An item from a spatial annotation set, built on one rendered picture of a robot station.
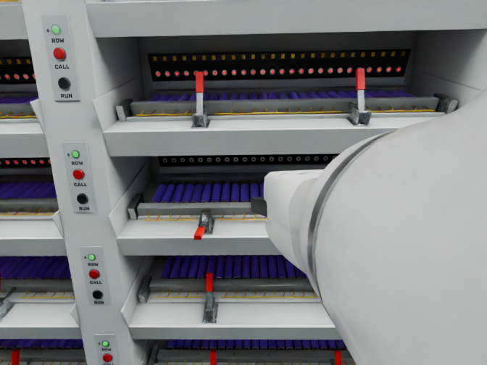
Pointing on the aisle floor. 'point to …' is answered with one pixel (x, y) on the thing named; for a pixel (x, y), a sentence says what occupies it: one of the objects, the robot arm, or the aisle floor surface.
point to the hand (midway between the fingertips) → (309, 198)
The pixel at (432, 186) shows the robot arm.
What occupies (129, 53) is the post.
